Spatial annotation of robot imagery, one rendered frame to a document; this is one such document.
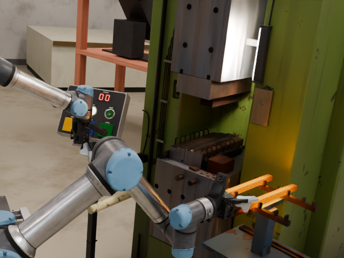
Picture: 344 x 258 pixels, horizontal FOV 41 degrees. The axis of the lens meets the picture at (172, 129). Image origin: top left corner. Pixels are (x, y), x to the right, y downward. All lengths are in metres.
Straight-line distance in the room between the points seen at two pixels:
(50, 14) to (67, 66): 2.55
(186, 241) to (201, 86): 0.90
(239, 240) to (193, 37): 0.96
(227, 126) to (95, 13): 7.68
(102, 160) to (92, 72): 6.39
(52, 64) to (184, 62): 5.36
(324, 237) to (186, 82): 1.19
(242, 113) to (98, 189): 1.49
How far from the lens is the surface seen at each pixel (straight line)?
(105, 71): 7.77
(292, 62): 2.14
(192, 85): 2.25
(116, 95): 2.50
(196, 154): 2.30
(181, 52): 2.27
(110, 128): 2.45
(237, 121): 2.70
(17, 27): 9.83
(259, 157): 2.28
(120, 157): 1.30
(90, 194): 1.34
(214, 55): 2.17
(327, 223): 2.74
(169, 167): 2.34
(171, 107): 2.52
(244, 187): 1.98
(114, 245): 3.36
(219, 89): 2.26
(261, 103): 2.21
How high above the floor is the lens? 1.75
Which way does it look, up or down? 17 degrees down
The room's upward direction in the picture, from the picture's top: 6 degrees clockwise
